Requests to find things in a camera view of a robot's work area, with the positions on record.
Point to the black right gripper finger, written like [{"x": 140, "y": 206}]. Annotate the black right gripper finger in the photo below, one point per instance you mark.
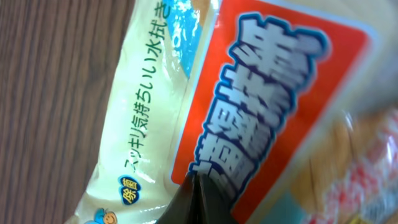
[{"x": 197, "y": 201}]

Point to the yellow snack bag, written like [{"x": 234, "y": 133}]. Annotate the yellow snack bag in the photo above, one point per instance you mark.
[{"x": 289, "y": 107}]

